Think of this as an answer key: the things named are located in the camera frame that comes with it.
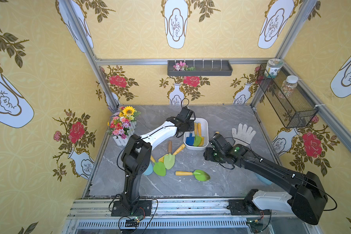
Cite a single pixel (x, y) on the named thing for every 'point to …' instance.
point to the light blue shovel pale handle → (149, 169)
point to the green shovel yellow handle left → (159, 167)
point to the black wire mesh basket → (291, 102)
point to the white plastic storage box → (186, 134)
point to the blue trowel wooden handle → (190, 140)
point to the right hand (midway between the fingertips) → (208, 152)
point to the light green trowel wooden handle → (169, 158)
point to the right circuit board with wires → (255, 225)
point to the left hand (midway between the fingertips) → (186, 124)
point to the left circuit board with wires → (134, 222)
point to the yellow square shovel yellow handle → (199, 132)
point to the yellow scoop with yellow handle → (160, 159)
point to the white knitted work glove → (244, 136)
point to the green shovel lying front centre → (199, 175)
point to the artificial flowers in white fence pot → (123, 125)
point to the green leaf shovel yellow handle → (198, 140)
